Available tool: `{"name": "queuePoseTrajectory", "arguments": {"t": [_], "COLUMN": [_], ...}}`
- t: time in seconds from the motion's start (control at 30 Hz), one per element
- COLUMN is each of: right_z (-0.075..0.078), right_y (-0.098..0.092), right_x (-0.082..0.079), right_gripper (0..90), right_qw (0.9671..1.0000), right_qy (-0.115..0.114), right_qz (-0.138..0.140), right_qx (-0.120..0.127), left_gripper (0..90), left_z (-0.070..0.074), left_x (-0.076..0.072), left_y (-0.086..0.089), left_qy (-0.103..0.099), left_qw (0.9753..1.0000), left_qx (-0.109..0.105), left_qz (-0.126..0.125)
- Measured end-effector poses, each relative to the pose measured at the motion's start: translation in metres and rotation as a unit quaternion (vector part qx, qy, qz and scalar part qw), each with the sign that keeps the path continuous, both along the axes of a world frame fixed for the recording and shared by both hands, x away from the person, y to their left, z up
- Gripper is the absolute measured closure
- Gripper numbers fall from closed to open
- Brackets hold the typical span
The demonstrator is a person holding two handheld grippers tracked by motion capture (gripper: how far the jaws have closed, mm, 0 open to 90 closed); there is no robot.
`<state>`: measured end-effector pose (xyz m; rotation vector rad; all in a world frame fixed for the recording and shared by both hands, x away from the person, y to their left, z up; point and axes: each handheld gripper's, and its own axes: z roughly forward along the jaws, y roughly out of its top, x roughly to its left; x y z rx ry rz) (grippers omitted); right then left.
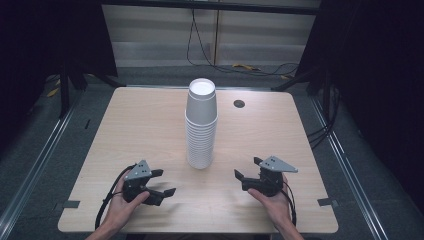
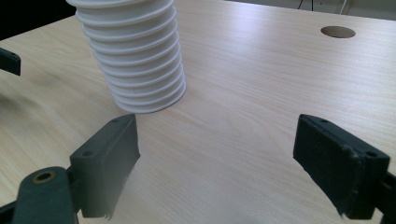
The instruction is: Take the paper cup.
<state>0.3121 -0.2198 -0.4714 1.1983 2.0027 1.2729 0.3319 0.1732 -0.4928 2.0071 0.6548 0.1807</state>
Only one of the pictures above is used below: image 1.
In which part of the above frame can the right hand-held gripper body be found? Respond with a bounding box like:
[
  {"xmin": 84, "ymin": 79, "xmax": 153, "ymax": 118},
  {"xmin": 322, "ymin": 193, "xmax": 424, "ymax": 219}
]
[{"xmin": 256, "ymin": 155, "xmax": 299, "ymax": 198}]

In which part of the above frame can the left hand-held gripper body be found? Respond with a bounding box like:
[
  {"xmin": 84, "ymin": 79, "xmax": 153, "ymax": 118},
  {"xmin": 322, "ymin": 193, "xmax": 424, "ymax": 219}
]
[{"xmin": 121, "ymin": 159, "xmax": 154, "ymax": 204}]

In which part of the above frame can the stack of white paper cups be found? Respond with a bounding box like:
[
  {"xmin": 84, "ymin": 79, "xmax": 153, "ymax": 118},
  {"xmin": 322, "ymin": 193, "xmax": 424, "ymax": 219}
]
[{"xmin": 184, "ymin": 77, "xmax": 219, "ymax": 170}]

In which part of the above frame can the person's right hand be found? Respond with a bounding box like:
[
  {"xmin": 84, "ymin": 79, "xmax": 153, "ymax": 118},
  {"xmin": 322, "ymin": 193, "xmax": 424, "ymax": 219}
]
[{"xmin": 248, "ymin": 174, "xmax": 294, "ymax": 231}]

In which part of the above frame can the person's left hand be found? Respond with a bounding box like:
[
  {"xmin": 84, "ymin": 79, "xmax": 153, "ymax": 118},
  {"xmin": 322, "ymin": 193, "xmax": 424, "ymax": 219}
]
[{"xmin": 105, "ymin": 171, "xmax": 151, "ymax": 231}]

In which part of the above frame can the black stand leg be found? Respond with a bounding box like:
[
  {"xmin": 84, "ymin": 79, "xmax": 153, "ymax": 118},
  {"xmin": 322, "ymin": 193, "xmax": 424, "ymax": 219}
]
[{"xmin": 58, "ymin": 66, "xmax": 71, "ymax": 120}]

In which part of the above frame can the black curtain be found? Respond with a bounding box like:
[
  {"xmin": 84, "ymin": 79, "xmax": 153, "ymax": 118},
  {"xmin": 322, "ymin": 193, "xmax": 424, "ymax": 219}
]
[
  {"xmin": 294, "ymin": 0, "xmax": 424, "ymax": 214},
  {"xmin": 0, "ymin": 0, "xmax": 119, "ymax": 158}
]

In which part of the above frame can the black horizontal bar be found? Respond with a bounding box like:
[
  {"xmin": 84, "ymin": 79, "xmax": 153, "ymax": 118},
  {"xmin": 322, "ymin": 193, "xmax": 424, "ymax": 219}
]
[{"xmin": 99, "ymin": 0, "xmax": 322, "ymax": 16}]

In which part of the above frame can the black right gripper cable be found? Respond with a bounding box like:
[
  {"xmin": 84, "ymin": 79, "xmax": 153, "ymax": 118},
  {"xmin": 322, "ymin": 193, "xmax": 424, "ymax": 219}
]
[{"xmin": 281, "ymin": 181, "xmax": 298, "ymax": 228}]

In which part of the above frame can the black floor cable bundle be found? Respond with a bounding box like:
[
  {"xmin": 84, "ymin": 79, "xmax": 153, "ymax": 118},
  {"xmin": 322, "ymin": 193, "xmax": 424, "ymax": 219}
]
[{"xmin": 306, "ymin": 84, "xmax": 342, "ymax": 150}]

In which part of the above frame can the metal floor rail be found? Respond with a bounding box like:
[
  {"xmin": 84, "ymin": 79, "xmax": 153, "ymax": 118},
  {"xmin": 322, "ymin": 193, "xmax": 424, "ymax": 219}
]
[
  {"xmin": 0, "ymin": 99, "xmax": 84, "ymax": 234},
  {"xmin": 309, "ymin": 95, "xmax": 390, "ymax": 240}
]

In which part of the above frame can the black wall cable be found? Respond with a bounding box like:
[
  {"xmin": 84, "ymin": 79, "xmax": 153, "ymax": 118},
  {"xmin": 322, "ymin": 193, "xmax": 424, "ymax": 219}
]
[{"xmin": 185, "ymin": 8, "xmax": 300, "ymax": 78}]

